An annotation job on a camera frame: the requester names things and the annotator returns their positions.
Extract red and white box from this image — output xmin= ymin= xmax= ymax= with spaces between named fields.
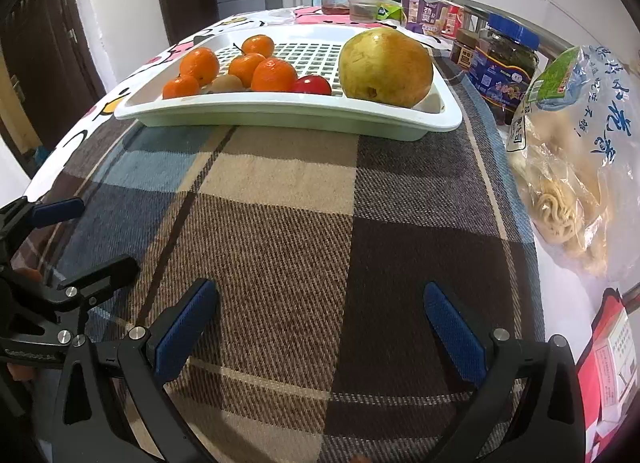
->
xmin=575 ymin=287 xmax=640 ymax=444

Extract blue lid glass jar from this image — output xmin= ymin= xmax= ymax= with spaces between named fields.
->
xmin=470 ymin=13 xmax=541 ymax=126

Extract crumpled clear plastic wrap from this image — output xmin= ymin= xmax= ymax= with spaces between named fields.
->
xmin=265 ymin=8 xmax=298 ymax=26

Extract clear bag of noodles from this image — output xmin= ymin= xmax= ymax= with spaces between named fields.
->
xmin=505 ymin=45 xmax=640 ymax=289

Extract clear plastic cup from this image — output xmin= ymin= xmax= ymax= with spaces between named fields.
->
xmin=346 ymin=0 xmax=383 ymax=22

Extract red cherry tomato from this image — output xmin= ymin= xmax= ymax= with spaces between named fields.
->
xmin=291 ymin=74 xmax=333 ymax=96

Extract red instant noodle cup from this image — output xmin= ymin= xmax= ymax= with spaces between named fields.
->
xmin=440 ymin=4 xmax=473 ymax=40

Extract brown lid jar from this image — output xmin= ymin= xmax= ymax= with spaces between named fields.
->
xmin=451 ymin=28 xmax=481 ymax=68

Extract plaid woven cloth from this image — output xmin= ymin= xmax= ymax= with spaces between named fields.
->
xmin=12 ymin=38 xmax=546 ymax=463

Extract metal bed rail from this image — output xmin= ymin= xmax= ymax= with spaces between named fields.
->
xmin=425 ymin=0 xmax=576 ymax=61

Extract white plastic perforated tray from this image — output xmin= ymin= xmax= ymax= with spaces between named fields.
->
xmin=114 ymin=24 xmax=463 ymax=142

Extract orange mandarin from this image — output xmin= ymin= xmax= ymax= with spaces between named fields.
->
xmin=162 ymin=74 xmax=201 ymax=100
xmin=251 ymin=57 xmax=299 ymax=92
xmin=227 ymin=53 xmax=267 ymax=90
xmin=179 ymin=47 xmax=221 ymax=87

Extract purple snack packet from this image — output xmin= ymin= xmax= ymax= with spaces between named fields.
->
xmin=400 ymin=0 xmax=453 ymax=38

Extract yellow-green pear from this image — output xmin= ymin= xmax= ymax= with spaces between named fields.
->
xmin=338 ymin=27 xmax=435 ymax=108

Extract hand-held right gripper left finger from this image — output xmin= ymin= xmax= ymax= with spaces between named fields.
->
xmin=32 ymin=278 xmax=221 ymax=463

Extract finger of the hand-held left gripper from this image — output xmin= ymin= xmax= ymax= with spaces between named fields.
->
xmin=30 ymin=254 xmax=141 ymax=339
xmin=0 ymin=197 xmax=86 ymax=254

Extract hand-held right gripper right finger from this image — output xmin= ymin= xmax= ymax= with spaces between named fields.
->
xmin=422 ymin=281 xmax=586 ymax=463

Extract mandarin with stem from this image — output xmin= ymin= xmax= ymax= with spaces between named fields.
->
xmin=234 ymin=35 xmax=275 ymax=58

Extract green snack packet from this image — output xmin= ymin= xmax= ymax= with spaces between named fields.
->
xmin=376 ymin=0 xmax=407 ymax=24

